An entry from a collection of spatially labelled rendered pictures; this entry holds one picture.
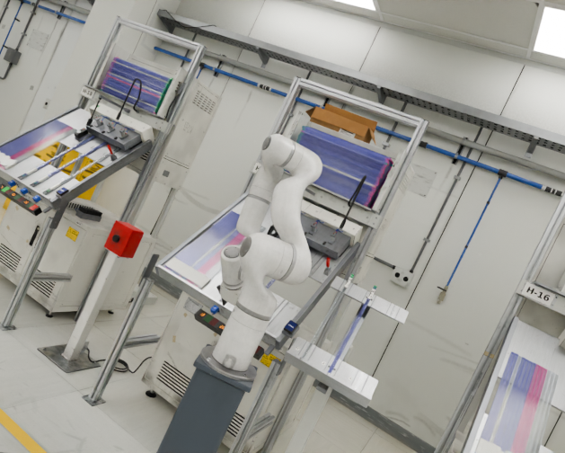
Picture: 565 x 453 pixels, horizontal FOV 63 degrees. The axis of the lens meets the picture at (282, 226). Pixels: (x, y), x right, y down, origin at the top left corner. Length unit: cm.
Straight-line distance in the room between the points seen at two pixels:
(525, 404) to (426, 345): 181
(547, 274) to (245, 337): 151
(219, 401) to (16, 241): 220
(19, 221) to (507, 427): 289
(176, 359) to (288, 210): 131
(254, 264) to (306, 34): 344
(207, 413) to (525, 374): 125
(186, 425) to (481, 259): 273
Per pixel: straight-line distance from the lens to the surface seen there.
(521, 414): 201
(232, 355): 145
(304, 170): 159
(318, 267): 220
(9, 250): 342
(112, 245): 256
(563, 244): 246
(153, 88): 309
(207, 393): 148
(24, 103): 646
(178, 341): 253
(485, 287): 374
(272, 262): 137
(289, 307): 204
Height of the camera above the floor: 123
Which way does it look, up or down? 3 degrees down
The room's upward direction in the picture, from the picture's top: 25 degrees clockwise
